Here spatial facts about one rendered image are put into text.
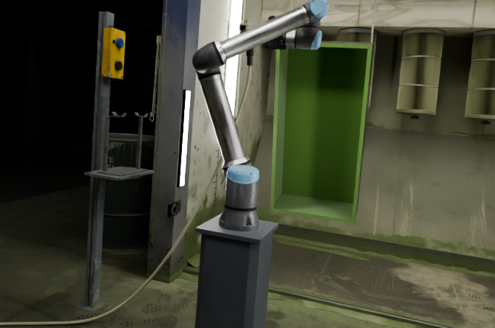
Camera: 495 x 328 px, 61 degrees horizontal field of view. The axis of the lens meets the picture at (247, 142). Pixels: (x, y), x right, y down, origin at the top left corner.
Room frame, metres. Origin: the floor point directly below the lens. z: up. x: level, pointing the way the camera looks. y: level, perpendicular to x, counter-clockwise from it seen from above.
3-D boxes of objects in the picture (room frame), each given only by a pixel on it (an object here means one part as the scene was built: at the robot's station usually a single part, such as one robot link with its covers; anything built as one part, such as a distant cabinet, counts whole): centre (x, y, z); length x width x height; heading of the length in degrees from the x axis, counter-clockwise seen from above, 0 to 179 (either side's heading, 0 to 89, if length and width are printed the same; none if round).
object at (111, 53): (2.29, 0.76, 1.42); 0.12 x 0.06 x 0.26; 161
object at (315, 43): (2.11, -0.26, 1.55); 0.12 x 0.09 x 0.10; 74
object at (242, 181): (1.93, 0.01, 0.83); 0.17 x 0.15 x 0.18; 3
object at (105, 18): (2.31, 0.81, 0.82); 0.06 x 0.06 x 1.64; 71
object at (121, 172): (2.26, 0.66, 0.95); 0.26 x 0.15 x 0.32; 161
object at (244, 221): (1.92, 0.01, 0.69); 0.19 x 0.19 x 0.10
